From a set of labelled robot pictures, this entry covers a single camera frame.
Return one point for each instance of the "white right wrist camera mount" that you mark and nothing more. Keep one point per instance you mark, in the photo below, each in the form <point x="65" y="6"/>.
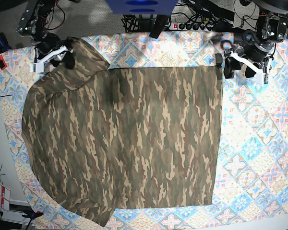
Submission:
<point x="38" y="65"/>

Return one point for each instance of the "white power strip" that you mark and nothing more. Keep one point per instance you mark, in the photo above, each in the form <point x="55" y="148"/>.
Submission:
<point x="175" y="26"/>

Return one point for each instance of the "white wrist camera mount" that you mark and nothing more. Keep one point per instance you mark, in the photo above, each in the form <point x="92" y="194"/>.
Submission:
<point x="262" y="69"/>
<point x="38" y="65"/>

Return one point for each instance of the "blue handled clamp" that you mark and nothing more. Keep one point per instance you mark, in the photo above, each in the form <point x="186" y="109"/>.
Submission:
<point x="4" y="45"/>

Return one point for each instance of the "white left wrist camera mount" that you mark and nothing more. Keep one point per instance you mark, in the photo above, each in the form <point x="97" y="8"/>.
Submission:
<point x="262" y="69"/>

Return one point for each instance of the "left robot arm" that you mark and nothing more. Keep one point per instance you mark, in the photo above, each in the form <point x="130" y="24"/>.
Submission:
<point x="271" y="24"/>

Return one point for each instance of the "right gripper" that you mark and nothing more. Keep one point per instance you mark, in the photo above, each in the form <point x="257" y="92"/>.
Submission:
<point x="47" y="42"/>

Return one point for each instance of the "camouflage T-shirt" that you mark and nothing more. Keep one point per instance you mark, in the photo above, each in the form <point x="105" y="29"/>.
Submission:
<point x="99" y="139"/>

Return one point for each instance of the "patterned tile tablecloth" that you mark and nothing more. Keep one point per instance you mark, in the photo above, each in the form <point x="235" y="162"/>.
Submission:
<point x="252" y="172"/>

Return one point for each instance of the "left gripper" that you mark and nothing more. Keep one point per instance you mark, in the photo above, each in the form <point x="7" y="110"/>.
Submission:
<point x="254" y="49"/>

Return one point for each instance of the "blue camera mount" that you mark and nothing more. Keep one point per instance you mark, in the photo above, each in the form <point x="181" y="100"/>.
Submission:
<point x="163" y="7"/>

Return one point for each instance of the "black clamp lower left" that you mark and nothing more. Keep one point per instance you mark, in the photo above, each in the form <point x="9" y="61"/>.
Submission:
<point x="32" y="215"/>

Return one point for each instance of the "red white paper tag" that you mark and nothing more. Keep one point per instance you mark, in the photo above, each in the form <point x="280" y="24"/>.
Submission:
<point x="5" y="195"/>

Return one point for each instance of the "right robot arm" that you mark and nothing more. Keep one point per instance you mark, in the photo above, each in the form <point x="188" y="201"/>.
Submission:
<point x="34" y="21"/>

